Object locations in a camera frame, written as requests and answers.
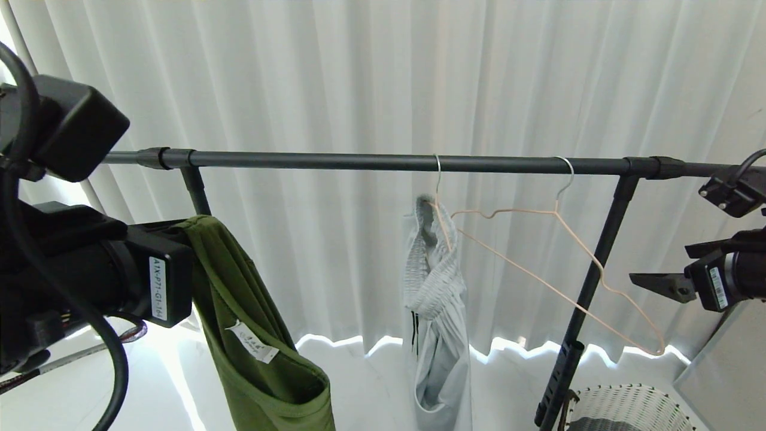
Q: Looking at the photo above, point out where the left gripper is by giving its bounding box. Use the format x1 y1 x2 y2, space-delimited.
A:
0 202 195 329

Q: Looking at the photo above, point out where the white curtain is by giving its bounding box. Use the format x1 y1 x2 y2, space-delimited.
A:
9 0 766 366

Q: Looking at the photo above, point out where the pink clothes hanger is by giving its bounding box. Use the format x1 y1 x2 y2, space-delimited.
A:
431 154 455 253
450 156 667 357

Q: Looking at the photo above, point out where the green garment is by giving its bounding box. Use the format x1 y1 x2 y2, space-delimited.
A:
172 214 337 431

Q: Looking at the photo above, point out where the black clothes rack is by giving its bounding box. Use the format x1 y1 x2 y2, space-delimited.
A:
102 147 766 431

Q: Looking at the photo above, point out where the white laundry basket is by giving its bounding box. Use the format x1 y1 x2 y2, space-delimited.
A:
555 383 698 431

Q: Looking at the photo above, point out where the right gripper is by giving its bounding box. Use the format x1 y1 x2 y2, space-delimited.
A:
628 248 766 312

